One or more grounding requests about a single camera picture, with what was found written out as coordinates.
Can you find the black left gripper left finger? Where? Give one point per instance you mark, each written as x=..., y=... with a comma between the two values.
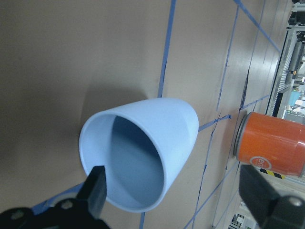
x=93, y=191

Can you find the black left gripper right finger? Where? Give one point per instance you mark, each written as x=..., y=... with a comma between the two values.
x=270, y=209

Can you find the light blue plastic cup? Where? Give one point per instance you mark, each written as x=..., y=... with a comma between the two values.
x=143, y=147

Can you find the orange canister with grey lid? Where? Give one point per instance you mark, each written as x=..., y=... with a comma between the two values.
x=271, y=143

